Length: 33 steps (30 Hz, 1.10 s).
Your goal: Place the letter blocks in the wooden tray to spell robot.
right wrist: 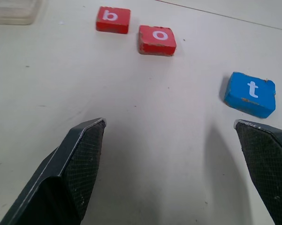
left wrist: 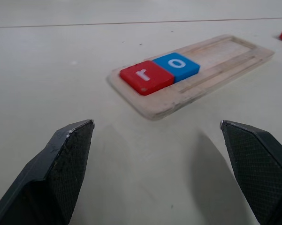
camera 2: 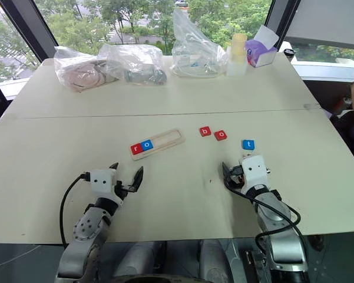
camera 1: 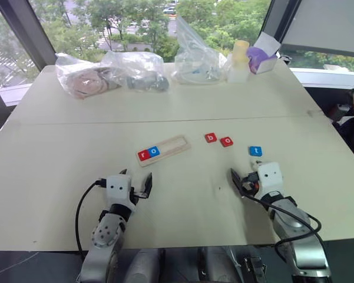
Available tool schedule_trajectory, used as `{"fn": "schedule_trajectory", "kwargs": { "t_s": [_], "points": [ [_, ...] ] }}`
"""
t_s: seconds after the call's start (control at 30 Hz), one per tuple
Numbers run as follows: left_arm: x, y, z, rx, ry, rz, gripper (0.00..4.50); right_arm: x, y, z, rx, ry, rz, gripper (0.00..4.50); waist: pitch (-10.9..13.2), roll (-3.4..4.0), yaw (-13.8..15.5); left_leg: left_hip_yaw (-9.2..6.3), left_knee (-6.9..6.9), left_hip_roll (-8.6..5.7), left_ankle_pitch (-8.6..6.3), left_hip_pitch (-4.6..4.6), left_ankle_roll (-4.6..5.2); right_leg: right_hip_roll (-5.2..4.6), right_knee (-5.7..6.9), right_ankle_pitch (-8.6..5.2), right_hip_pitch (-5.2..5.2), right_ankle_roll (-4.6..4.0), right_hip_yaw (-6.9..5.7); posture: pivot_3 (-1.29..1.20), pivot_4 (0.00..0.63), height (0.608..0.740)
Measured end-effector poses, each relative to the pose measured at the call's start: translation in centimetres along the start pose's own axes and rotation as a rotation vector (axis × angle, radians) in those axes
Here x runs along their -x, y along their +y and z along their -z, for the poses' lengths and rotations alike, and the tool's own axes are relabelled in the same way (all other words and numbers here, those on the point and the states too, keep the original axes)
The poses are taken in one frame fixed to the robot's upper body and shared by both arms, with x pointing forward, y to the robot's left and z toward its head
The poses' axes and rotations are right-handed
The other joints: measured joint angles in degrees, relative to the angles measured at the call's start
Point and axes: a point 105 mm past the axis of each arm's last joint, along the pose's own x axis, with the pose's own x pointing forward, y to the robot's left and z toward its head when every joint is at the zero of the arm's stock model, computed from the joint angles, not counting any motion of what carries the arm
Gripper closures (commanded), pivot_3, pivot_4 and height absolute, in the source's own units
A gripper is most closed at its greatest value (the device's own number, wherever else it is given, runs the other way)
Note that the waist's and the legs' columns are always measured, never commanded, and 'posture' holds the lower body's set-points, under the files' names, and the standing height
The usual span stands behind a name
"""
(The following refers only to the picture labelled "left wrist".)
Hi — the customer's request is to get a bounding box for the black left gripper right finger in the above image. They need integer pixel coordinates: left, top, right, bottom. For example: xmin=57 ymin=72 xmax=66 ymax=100
xmin=219 ymin=120 xmax=282 ymax=225

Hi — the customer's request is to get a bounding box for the red letter r tile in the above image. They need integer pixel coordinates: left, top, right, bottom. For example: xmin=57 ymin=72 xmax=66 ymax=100
xmin=119 ymin=60 xmax=175 ymax=96

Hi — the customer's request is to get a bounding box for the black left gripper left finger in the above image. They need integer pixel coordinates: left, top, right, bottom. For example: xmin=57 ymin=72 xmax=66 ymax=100
xmin=0 ymin=119 xmax=95 ymax=225

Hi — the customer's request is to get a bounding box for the blue letter o tile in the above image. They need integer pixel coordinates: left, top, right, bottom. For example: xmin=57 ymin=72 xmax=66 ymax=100
xmin=152 ymin=52 xmax=200 ymax=83

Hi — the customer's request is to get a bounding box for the wooden letter tray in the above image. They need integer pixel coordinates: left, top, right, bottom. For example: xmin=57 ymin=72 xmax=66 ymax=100
xmin=107 ymin=34 xmax=275 ymax=122

